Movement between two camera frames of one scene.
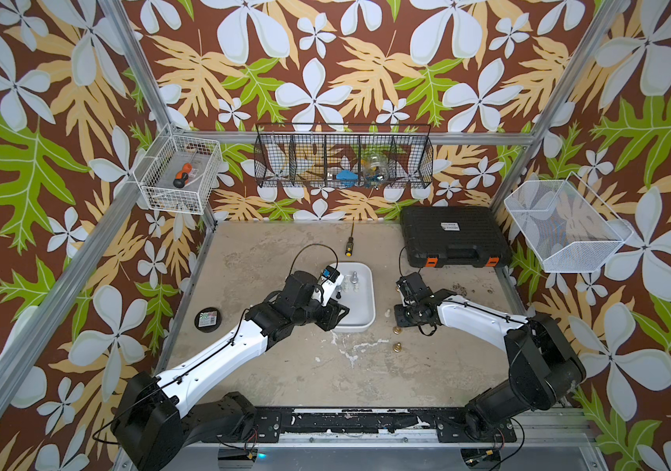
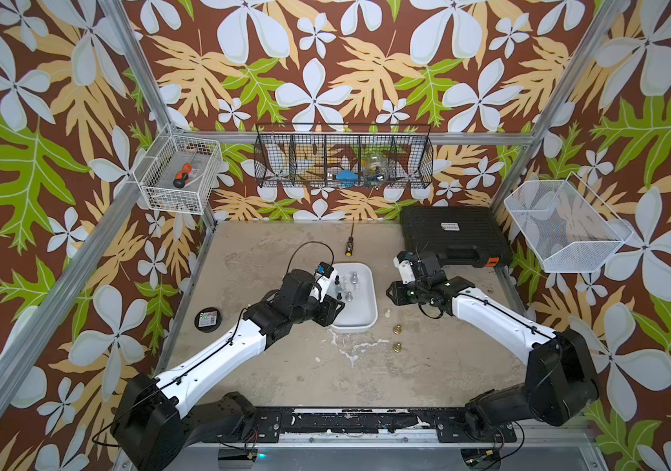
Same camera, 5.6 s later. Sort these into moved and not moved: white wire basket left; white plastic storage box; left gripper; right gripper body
Moved: right gripper body
Not moved: white plastic storage box; white wire basket left; left gripper
